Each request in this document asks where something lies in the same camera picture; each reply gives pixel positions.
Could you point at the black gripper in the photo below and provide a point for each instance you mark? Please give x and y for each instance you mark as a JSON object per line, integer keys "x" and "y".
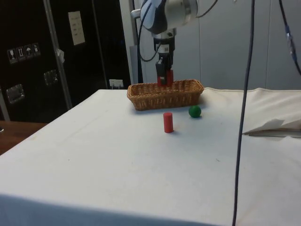
{"x": 159, "y": 46}

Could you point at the red cube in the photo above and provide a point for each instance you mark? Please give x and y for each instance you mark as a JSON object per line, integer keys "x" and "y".
{"x": 161, "y": 82}

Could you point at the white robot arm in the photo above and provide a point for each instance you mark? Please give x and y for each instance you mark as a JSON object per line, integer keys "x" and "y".
{"x": 176, "y": 14}

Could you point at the wicker basket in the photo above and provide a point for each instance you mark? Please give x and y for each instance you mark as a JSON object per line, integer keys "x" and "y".
{"x": 164, "y": 99}

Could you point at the red cylinder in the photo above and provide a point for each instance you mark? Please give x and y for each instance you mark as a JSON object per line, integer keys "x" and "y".
{"x": 168, "y": 123}

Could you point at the pale locker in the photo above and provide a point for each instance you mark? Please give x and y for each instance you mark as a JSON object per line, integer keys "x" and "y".
{"x": 188, "y": 56}

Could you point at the white socket plate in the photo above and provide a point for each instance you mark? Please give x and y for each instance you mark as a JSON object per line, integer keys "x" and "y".
{"x": 116, "y": 83}

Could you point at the green ball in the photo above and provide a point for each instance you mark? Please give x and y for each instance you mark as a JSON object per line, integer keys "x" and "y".
{"x": 194, "y": 111}

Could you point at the black cabinet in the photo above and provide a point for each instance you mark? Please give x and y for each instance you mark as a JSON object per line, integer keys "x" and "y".
{"x": 28, "y": 89}

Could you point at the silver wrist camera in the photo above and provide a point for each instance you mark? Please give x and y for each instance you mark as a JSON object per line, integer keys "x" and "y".
{"x": 164, "y": 34}

